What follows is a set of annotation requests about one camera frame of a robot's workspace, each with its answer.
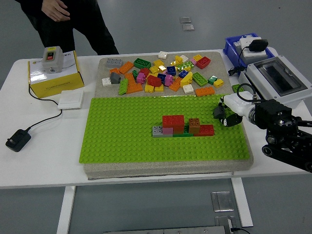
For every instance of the lime green six-stud brick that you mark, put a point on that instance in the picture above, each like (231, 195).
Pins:
(200, 79)

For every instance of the brown brick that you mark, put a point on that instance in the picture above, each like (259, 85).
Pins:
(194, 124)

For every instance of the small red brick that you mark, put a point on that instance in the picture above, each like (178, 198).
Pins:
(145, 72)

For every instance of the long lime green brick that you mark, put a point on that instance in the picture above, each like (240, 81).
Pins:
(123, 86)

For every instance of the dark green eight-stud brick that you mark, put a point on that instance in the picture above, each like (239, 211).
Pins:
(142, 63)

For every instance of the grey switch box red button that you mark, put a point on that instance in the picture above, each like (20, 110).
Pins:
(51, 61)

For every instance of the lime green eight-stud brick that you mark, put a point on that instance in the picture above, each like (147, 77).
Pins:
(185, 66)

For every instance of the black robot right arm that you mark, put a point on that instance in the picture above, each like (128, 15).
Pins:
(273, 114)

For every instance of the yellow curved brick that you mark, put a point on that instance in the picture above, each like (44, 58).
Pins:
(186, 80)

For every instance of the dark green flat brick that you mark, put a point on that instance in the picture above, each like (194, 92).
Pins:
(182, 134)

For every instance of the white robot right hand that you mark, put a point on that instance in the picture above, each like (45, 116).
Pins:
(237, 104)

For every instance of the grey distribution box clear lid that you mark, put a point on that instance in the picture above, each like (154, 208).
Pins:
(251, 75)

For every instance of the dark grey sloped brick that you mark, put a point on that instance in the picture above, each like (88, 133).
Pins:
(115, 78)

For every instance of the magenta brick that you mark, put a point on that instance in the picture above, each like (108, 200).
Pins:
(169, 80)
(141, 78)

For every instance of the orange eight-stud brick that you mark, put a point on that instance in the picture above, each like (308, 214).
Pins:
(126, 67)
(204, 91)

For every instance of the small pink brick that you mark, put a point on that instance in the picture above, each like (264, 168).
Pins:
(193, 61)

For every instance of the person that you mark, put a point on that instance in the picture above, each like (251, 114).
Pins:
(85, 29)

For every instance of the large orange plate brick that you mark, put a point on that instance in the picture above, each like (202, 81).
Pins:
(133, 86)

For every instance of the small white brick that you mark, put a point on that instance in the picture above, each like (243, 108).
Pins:
(106, 81)

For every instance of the black rounded plug adapter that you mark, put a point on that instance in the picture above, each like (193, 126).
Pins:
(258, 45)

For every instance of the long red brick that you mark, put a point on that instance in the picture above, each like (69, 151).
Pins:
(206, 130)

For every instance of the yellow cardboard box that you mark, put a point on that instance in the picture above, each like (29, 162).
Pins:
(58, 84)

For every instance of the blue plastic bin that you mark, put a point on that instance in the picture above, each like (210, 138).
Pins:
(230, 48)

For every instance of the white wall switch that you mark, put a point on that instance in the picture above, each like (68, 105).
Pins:
(70, 100)

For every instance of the grey metal base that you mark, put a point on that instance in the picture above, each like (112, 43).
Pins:
(170, 230)

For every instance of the small dark green brick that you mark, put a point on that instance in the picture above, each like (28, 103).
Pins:
(135, 74)

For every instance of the dark orange brick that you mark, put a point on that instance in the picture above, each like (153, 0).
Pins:
(179, 130)

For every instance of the person's right hand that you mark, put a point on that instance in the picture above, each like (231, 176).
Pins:
(54, 8)

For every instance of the white wall socket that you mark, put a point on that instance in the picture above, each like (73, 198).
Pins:
(245, 40)

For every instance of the small orange brick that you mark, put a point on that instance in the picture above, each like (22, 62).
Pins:
(114, 71)

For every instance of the light grey brick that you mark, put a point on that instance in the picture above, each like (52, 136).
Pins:
(157, 131)

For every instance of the metal floor plate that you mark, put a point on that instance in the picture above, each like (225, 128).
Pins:
(223, 201)
(185, 20)
(188, 27)
(221, 220)

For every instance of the grey eight-stud brick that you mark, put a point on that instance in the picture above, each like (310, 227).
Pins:
(114, 63)

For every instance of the white square brick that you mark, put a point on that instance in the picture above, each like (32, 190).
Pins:
(163, 54)
(187, 89)
(184, 58)

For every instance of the grey-brown foam mat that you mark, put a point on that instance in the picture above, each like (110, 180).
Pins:
(146, 170)

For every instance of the red six-stud brick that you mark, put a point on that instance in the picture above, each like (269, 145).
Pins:
(154, 81)

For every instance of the black power adapter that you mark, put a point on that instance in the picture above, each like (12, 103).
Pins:
(18, 141)

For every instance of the green studded baseplate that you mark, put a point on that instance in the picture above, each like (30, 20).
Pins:
(122, 136)

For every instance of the white switch plate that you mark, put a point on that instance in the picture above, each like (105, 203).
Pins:
(256, 54)

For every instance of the white table leg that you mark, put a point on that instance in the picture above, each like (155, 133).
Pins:
(242, 202)
(65, 209)

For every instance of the red four-stud brick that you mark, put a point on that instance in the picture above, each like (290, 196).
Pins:
(203, 63)

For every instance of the blue brick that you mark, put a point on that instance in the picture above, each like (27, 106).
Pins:
(161, 78)
(171, 70)
(183, 74)

